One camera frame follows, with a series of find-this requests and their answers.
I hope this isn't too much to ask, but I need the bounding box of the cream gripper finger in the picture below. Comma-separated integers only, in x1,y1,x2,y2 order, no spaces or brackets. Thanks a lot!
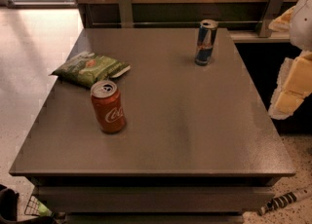
268,6,294,32
268,52,312,120

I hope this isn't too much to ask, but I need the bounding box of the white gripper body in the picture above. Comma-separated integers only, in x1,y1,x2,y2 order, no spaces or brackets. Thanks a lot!
290,0,312,51

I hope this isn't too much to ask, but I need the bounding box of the blue silver redbull can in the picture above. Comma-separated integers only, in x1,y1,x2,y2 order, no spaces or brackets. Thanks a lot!
195,19,218,66

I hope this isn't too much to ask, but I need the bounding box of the red coca-cola can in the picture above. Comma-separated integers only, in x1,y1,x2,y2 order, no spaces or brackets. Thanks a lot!
91,80,126,133

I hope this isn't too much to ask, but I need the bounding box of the grey cabinet with drawers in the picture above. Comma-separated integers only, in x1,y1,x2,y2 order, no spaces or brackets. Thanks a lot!
10,28,295,224

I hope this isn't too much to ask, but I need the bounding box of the striped black white stick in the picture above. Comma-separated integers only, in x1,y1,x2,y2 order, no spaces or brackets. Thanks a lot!
257,186,312,216

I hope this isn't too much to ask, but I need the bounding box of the green chip bag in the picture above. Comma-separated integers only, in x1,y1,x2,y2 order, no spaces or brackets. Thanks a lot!
53,52,131,88

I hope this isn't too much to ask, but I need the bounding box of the black bag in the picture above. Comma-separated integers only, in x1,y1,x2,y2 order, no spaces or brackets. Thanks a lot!
0,185,56,224

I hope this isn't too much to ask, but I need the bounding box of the right metal bracket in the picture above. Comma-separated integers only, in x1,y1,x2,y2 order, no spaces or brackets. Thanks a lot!
256,0,284,38

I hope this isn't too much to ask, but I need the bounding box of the metal bracket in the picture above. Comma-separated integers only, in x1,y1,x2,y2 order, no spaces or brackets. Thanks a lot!
118,0,134,28
256,0,284,38

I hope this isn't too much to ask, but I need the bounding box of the left metal bracket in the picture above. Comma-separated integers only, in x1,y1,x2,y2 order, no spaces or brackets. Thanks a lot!
118,0,134,28

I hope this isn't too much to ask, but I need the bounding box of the horizontal metal rail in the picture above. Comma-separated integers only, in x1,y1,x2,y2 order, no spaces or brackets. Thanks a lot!
88,20,262,27

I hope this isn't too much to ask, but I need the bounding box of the wire basket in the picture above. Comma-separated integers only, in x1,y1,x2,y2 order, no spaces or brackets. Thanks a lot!
24,196,53,217

